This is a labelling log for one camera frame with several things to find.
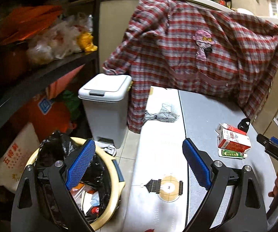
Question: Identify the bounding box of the black binder clip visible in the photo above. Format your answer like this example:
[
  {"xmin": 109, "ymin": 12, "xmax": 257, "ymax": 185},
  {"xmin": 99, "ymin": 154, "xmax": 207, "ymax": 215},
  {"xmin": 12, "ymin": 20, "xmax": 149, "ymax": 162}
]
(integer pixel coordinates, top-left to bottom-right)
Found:
[{"xmin": 238, "ymin": 118, "xmax": 251, "ymax": 133}]

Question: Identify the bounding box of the blue white face mask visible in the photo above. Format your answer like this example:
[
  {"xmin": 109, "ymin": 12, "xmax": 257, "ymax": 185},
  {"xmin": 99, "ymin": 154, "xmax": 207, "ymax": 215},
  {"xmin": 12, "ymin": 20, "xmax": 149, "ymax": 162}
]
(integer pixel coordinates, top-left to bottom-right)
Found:
[{"xmin": 81, "ymin": 191, "xmax": 100, "ymax": 215}]

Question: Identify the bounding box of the red white milk carton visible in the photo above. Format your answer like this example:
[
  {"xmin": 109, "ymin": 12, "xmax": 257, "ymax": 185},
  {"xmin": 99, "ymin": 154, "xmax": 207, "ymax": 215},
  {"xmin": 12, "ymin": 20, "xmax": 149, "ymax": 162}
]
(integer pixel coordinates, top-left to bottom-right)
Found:
[{"xmin": 216, "ymin": 123, "xmax": 252, "ymax": 152}]

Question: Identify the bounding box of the orange pink snack package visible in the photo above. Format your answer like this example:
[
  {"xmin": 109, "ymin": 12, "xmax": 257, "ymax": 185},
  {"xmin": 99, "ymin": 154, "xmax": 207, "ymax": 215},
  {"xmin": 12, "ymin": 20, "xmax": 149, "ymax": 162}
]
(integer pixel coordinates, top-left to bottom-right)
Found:
[{"xmin": 70, "ymin": 183, "xmax": 93, "ymax": 196}]

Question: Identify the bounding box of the round yellow trash basket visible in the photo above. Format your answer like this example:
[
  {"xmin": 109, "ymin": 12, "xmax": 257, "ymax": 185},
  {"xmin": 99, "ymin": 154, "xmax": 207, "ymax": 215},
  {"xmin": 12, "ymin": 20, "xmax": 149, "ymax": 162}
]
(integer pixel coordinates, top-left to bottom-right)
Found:
[{"xmin": 11, "ymin": 137, "xmax": 125, "ymax": 231}]

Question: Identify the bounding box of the black trash bag liner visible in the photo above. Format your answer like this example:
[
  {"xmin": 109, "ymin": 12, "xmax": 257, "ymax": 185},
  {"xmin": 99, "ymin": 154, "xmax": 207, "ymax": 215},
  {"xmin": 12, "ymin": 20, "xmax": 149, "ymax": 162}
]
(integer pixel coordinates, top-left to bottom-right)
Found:
[{"xmin": 35, "ymin": 131, "xmax": 112, "ymax": 231}]

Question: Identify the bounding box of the white pedal trash bin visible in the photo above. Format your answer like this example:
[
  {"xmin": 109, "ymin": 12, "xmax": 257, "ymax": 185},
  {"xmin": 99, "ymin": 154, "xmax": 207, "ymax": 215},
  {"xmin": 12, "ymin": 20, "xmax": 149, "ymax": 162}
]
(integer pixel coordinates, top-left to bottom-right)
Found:
[{"xmin": 78, "ymin": 73, "xmax": 132, "ymax": 149}]

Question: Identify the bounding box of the orange bag with blue logo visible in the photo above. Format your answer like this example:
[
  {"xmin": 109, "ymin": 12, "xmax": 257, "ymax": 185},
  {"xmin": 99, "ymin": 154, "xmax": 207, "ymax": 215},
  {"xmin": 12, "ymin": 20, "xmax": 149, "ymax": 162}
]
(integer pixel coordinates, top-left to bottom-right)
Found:
[{"xmin": 9, "ymin": 65, "xmax": 84, "ymax": 141}]

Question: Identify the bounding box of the black white patterned cloth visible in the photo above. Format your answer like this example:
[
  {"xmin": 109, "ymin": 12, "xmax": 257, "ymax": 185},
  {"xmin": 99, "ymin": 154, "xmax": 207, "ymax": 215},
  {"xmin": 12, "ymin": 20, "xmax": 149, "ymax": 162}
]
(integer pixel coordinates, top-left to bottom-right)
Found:
[{"xmin": 143, "ymin": 103, "xmax": 179, "ymax": 123}]

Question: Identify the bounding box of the white rice sack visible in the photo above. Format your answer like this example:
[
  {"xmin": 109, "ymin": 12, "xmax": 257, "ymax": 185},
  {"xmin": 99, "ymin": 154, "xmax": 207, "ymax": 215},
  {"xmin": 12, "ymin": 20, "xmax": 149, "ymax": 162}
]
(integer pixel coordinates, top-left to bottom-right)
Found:
[{"xmin": 0, "ymin": 122, "xmax": 40, "ymax": 193}]

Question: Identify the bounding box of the red plaid apron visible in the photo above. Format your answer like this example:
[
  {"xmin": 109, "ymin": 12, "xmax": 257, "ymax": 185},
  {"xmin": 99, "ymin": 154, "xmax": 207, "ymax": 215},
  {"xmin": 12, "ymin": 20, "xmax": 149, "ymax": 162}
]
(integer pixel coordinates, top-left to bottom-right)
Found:
[{"xmin": 103, "ymin": 0, "xmax": 278, "ymax": 133}]

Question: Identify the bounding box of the clear plastic bags bundle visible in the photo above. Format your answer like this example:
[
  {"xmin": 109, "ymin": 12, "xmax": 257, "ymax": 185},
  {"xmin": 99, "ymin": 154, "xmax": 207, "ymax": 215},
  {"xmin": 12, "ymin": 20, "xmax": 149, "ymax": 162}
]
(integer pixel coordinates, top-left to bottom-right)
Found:
[{"xmin": 26, "ymin": 13, "xmax": 93, "ymax": 65}]

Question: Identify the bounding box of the yellow plastic bag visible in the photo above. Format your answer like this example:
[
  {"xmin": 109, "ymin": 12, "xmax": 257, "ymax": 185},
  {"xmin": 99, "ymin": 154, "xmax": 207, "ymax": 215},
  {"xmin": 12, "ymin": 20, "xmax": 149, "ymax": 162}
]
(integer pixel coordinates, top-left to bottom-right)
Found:
[{"xmin": 77, "ymin": 32, "xmax": 98, "ymax": 52}]

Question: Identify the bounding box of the black metal shelf rack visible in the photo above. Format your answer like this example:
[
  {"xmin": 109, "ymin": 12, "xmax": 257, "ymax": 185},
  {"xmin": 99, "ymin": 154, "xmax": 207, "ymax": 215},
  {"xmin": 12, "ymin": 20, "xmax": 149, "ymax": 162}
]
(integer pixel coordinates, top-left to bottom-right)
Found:
[{"xmin": 0, "ymin": 0, "xmax": 103, "ymax": 146}]

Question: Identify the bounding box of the red bag on shelf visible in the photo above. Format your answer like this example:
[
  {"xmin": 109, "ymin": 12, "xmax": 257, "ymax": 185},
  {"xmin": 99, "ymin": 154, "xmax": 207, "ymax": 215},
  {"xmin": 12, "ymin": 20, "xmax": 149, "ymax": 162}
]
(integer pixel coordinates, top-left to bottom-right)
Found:
[{"xmin": 0, "ymin": 5, "xmax": 63, "ymax": 46}]

